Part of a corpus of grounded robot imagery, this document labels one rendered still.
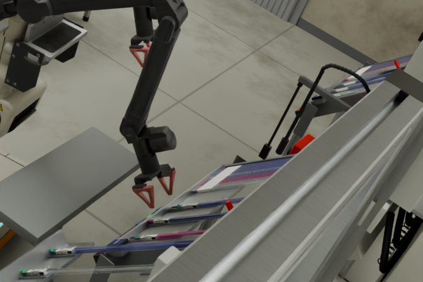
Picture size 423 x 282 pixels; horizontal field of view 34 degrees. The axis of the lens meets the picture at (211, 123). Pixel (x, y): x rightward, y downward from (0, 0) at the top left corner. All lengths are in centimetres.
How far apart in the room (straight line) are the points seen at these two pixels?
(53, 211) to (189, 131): 180
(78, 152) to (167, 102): 166
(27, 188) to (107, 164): 34
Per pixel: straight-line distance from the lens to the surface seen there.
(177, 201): 223
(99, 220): 315
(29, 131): 351
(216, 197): 217
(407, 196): 145
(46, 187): 231
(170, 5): 174
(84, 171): 241
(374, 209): 146
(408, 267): 154
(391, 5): 564
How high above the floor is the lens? 211
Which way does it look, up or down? 31 degrees down
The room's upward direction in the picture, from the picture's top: 25 degrees clockwise
